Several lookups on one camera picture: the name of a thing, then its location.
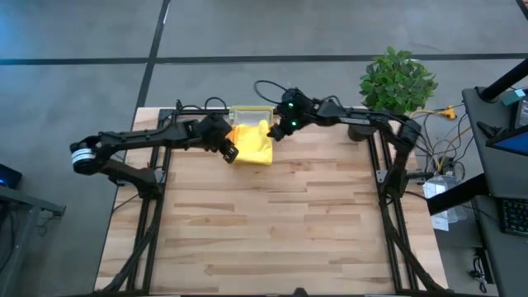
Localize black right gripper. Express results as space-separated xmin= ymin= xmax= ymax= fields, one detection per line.
xmin=266 ymin=87 xmax=318 ymax=143

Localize yellow microfiber towel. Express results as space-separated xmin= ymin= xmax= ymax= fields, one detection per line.
xmin=226 ymin=119 xmax=275 ymax=167

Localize yellow translucent plastic bin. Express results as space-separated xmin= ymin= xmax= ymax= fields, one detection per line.
xmin=228 ymin=105 xmax=276 ymax=166

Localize black plant pot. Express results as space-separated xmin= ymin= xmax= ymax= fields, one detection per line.
xmin=347 ymin=125 xmax=379 ymax=143

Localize green leafy plant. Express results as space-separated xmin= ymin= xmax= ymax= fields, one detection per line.
xmin=358 ymin=45 xmax=439 ymax=116

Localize black desk beam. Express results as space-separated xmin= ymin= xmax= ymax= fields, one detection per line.
xmin=427 ymin=172 xmax=490 ymax=216

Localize grey metal stand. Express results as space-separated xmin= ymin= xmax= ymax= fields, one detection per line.
xmin=0 ymin=185 xmax=67 ymax=297

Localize black device blue light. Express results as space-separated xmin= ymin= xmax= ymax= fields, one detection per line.
xmin=0 ymin=163 xmax=23 ymax=191

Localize grey desk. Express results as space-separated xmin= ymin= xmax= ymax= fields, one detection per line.
xmin=461 ymin=85 xmax=528 ymax=297

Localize black slanted pole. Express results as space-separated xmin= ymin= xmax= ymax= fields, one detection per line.
xmin=477 ymin=57 xmax=528 ymax=103

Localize blue-screen laptop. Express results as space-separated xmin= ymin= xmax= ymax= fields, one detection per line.
xmin=485 ymin=125 xmax=528 ymax=158

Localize small teal box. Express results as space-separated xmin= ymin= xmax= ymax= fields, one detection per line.
xmin=501 ymin=87 xmax=527 ymax=106

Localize black backlit keyboard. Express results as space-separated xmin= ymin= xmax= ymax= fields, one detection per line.
xmin=500 ymin=196 xmax=528 ymax=238

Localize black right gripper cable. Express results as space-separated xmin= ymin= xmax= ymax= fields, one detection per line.
xmin=252 ymin=79 xmax=290 ymax=106

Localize black aluminium table frame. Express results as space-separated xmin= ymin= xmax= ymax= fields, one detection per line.
xmin=93 ymin=98 xmax=455 ymax=297

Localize yellow extension cable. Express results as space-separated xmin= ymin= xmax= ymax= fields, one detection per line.
xmin=407 ymin=105 xmax=474 ymax=171

